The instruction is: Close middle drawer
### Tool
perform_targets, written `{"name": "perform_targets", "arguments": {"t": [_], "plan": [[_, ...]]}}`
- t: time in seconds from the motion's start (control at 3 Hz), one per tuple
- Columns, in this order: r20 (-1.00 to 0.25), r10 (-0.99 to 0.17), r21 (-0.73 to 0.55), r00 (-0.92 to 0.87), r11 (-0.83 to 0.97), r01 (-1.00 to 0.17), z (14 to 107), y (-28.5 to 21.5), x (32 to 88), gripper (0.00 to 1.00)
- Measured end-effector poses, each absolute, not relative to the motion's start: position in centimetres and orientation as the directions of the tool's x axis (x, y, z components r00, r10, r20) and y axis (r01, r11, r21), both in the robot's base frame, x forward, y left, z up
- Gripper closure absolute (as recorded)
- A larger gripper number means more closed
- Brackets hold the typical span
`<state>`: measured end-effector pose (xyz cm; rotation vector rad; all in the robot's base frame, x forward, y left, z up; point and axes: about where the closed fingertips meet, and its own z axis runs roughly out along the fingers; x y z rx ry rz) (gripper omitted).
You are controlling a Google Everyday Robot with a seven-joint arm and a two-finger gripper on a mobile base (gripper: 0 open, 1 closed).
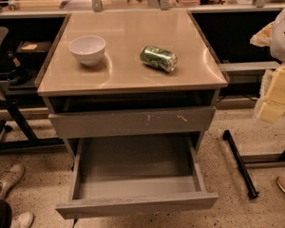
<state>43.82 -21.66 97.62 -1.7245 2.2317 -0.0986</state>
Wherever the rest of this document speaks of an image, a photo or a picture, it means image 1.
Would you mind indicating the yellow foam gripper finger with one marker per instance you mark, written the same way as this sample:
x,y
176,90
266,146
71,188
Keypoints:
x,y
271,104

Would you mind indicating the black stand frame left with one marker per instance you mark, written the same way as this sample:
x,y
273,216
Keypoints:
x,y
22,105

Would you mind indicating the white sneaker upper left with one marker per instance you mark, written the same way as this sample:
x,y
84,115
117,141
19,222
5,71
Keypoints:
x,y
10,178

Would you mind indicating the black box on shelf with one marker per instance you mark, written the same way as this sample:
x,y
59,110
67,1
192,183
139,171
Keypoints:
x,y
33,50

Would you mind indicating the grey drawer cabinet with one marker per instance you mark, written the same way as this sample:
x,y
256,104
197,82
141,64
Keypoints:
x,y
121,81

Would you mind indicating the green soda can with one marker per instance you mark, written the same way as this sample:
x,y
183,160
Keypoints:
x,y
159,58

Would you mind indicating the black round object on shelf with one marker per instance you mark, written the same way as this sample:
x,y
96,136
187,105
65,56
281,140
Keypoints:
x,y
18,76

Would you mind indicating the white sneaker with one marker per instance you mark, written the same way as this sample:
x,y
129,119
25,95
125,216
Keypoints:
x,y
24,220
10,178

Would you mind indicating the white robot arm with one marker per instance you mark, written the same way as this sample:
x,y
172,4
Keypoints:
x,y
272,36

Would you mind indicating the white sneaker lower left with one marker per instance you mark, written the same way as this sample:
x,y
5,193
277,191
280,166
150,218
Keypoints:
x,y
24,220

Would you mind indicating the grey drawer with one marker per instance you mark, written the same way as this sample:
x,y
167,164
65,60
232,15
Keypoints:
x,y
120,176
132,122

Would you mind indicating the white ceramic bowl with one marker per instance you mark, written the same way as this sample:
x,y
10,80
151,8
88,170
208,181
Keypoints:
x,y
88,50

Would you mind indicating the grey top drawer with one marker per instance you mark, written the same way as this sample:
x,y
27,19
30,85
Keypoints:
x,y
132,122

